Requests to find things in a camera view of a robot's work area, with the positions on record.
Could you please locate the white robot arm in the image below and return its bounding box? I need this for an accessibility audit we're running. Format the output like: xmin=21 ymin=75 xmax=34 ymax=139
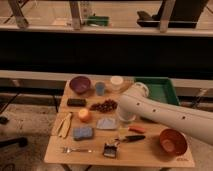
xmin=117 ymin=82 xmax=213 ymax=145

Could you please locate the grey blue cloth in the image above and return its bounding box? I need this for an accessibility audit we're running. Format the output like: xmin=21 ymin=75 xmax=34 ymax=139
xmin=96 ymin=117 xmax=117 ymax=130

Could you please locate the dark red grapes bunch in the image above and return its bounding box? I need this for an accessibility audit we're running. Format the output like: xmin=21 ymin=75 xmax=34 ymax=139
xmin=90 ymin=99 xmax=117 ymax=113

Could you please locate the black brush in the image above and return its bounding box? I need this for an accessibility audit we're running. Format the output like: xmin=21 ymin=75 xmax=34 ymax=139
xmin=103 ymin=143 xmax=117 ymax=158

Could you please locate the orange apple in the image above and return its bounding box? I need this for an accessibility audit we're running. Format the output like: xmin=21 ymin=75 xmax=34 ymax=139
xmin=78 ymin=108 xmax=91 ymax=122

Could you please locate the blue sponge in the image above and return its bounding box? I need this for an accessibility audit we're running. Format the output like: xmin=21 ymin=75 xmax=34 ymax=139
xmin=73 ymin=126 xmax=93 ymax=141

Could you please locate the white cup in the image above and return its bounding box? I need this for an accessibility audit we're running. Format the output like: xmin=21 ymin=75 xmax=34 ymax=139
xmin=110 ymin=76 xmax=124 ymax=91

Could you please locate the blue cup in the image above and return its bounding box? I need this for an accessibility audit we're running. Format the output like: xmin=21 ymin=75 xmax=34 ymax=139
xmin=95 ymin=82 xmax=105 ymax=96

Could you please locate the orange bowl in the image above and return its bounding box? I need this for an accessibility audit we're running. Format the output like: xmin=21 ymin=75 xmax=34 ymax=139
xmin=159 ymin=129 xmax=188 ymax=156

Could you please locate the green tray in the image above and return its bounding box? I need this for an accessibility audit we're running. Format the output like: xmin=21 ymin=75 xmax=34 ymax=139
xmin=134 ymin=77 xmax=180 ymax=106

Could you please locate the black rectangular block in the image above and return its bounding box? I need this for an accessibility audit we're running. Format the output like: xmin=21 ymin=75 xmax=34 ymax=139
xmin=67 ymin=98 xmax=86 ymax=107

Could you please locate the purple bowl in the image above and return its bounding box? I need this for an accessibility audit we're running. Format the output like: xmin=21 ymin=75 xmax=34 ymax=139
xmin=69 ymin=76 xmax=91 ymax=94

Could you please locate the silver fork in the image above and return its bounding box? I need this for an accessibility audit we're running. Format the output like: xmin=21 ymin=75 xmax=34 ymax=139
xmin=61 ymin=147 xmax=92 ymax=153

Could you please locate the green object on shelf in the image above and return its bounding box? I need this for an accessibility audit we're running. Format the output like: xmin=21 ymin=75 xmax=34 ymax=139
xmin=86 ymin=16 xmax=109 ymax=26

